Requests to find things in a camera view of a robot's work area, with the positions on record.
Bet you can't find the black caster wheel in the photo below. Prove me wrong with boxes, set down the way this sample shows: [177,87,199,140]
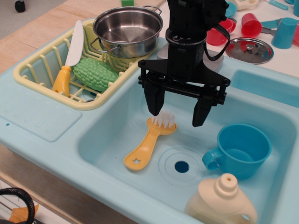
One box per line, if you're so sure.
[14,0,26,13]

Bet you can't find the yellow brush with white bristles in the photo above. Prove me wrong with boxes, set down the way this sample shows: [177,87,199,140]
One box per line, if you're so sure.
[124,111,177,171]

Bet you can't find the blue plastic utensil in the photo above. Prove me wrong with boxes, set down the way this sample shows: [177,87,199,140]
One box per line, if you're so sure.
[267,0,289,11]

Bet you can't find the orange tape piece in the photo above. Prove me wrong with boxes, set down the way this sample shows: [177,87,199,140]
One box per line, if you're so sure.
[9,207,29,224]

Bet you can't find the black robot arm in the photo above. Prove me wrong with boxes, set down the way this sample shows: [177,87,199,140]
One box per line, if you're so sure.
[138,0,230,127]

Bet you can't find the black cable loop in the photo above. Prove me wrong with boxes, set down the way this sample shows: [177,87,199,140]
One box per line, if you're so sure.
[0,188,36,222]

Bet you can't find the grey toy faucet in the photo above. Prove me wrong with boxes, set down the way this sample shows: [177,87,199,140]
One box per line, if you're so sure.
[157,43,224,72]

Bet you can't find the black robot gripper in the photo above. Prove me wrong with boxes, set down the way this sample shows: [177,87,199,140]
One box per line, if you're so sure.
[138,28,230,127]

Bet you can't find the blue upside-down cup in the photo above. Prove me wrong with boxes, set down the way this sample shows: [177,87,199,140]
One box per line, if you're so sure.
[271,17,298,49]

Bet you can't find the green bumpy toy gourd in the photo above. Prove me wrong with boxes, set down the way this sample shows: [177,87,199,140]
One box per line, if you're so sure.
[72,57,119,92]

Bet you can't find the white knife with yellow handle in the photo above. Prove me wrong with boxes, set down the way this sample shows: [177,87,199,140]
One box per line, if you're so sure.
[52,21,84,97]

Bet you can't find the green block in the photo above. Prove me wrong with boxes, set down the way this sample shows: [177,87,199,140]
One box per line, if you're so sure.
[121,0,134,7]

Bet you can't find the red cup lying sideways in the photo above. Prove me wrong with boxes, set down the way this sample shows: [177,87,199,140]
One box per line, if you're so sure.
[241,13,263,38]

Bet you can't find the blue plastic cup in sink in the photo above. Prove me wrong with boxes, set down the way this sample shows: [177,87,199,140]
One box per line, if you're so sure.
[202,124,272,180]

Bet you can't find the blue plastic plate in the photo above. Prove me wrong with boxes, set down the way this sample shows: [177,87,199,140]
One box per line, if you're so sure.
[225,1,237,18]

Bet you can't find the stainless steel pot lid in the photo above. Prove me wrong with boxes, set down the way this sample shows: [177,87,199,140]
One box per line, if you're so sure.
[226,37,274,64]

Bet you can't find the yellow plastic dish rack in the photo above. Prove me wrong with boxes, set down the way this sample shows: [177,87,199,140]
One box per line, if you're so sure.
[13,19,149,110]

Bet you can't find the cream toy appliance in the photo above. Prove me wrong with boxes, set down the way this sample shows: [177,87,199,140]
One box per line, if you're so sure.
[233,0,259,11]

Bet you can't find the light blue toy sink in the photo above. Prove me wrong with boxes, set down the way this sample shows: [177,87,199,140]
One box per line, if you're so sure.
[0,17,299,224]

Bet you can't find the red cup with handle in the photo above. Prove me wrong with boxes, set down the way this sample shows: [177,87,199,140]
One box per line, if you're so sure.
[206,19,236,46]

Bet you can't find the cream detergent bottle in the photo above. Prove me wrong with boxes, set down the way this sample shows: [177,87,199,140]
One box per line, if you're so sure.
[185,173,258,224]

